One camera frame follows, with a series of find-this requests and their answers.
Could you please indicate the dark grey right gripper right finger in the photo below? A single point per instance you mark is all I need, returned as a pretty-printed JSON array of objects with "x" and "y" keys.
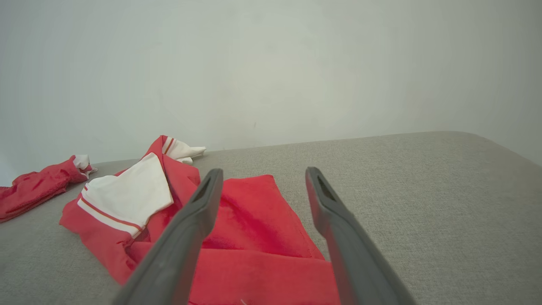
[{"x": 351, "y": 254}]

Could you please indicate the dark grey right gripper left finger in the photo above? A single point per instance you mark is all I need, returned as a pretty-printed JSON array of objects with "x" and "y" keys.
[{"x": 182, "y": 241}]

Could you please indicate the red shirt with white sleeves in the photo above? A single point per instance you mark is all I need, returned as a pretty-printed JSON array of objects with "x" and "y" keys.
[{"x": 254, "y": 237}]

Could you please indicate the red shorts with white stripe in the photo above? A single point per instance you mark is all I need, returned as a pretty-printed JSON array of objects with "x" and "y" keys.
[{"x": 38, "y": 186}]

